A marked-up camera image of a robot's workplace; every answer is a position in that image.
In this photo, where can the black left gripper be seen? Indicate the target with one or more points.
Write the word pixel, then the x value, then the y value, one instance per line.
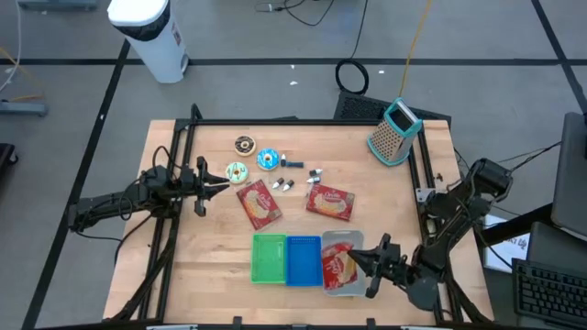
pixel 200 204

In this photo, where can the chocolate frosted toy donut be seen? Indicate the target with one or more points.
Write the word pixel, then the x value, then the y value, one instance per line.
pixel 245 139

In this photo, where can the red popcorn box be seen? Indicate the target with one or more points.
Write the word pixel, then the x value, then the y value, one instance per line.
pixel 258 204
pixel 330 201
pixel 337 272

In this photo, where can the dark blue marker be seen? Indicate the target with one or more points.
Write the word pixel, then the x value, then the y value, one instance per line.
pixel 295 164

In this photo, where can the blue plastic basket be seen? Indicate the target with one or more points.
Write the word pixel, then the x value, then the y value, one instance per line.
pixel 303 261

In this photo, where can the grey laptop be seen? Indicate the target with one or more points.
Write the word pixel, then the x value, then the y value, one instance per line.
pixel 571 183

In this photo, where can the grey plastic tray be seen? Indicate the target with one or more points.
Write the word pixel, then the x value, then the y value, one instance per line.
pixel 357 237

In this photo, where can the teal metal box grater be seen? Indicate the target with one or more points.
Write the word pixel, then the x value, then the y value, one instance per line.
pixel 390 142

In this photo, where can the mint green frosted toy donut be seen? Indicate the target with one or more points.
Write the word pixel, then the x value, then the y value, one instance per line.
pixel 237 179

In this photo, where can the white trash can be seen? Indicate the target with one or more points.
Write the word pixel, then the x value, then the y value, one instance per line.
pixel 156 50

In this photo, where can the dark grey flat device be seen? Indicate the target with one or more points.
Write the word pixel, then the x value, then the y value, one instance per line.
pixel 559 243

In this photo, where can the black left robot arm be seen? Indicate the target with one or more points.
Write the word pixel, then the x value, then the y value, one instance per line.
pixel 105 204

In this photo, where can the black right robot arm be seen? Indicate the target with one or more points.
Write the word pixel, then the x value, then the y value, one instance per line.
pixel 458 206

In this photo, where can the black aluminium table frame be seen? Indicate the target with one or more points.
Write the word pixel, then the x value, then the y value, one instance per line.
pixel 275 122

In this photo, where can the black keyboard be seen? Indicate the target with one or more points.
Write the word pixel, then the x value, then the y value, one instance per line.
pixel 550 293

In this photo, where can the white paper sheet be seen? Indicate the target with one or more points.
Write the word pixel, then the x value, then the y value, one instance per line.
pixel 509 249

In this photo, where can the black desk beam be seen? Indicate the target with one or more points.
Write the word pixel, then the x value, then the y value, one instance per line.
pixel 513 227

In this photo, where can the green plastic basket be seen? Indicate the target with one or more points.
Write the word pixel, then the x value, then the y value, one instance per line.
pixel 268 259

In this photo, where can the grey floor stand foot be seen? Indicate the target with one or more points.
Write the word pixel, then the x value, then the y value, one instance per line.
pixel 23 108
pixel 57 4

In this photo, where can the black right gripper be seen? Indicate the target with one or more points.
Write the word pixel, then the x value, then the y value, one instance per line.
pixel 390 266

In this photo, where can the black chair base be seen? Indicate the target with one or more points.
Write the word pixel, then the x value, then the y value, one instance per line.
pixel 5 156

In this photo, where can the blue frosted toy donut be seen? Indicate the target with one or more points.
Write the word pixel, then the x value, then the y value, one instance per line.
pixel 268 153

